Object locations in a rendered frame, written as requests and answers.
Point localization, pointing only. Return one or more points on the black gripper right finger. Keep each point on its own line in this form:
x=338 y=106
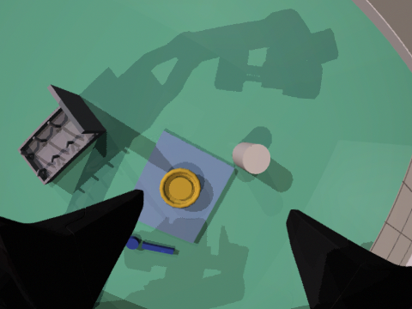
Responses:
x=339 y=274

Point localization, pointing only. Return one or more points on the golden brown round plate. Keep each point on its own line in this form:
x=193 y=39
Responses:
x=180 y=187

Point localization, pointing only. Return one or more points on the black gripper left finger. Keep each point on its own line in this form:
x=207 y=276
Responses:
x=64 y=262

